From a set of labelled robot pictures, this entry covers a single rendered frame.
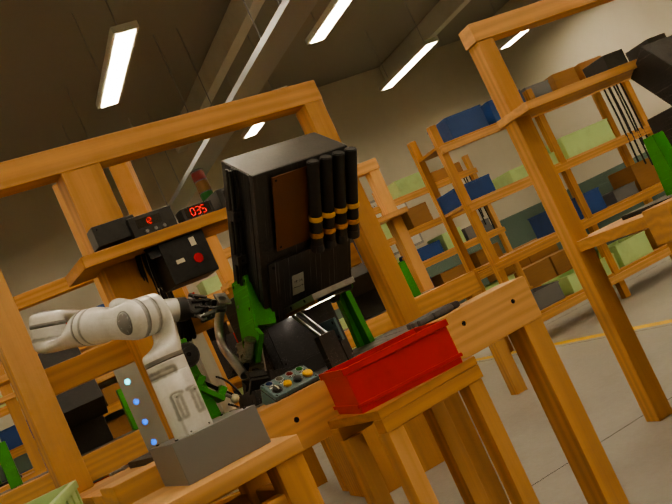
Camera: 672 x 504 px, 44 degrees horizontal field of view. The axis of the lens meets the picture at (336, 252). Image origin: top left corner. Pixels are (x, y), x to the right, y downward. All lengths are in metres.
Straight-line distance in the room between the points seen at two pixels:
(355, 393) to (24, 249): 10.91
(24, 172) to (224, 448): 1.35
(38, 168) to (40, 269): 9.83
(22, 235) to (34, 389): 10.15
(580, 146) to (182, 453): 7.03
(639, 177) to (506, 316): 6.22
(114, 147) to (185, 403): 1.31
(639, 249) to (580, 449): 5.85
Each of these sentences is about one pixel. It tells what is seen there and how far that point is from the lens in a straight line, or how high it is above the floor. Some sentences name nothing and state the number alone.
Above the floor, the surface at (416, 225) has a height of 1.60.
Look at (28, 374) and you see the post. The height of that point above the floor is 1.27.
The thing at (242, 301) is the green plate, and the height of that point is 1.20.
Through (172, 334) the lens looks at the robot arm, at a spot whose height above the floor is 1.16.
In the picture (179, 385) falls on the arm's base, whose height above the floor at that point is 1.05.
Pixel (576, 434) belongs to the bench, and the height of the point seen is 0.36.
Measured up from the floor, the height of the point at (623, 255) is 0.36.
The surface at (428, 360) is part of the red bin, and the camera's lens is 2.15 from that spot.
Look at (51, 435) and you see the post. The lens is 2.71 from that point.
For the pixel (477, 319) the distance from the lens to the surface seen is 2.69.
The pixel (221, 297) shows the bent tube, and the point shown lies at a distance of 2.66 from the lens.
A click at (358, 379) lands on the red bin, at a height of 0.88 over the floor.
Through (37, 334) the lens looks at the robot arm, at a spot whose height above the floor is 1.32.
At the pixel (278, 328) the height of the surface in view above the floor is 1.08.
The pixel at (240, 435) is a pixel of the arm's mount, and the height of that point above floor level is 0.89.
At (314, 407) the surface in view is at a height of 0.84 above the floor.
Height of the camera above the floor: 1.06
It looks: 4 degrees up
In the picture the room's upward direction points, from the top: 25 degrees counter-clockwise
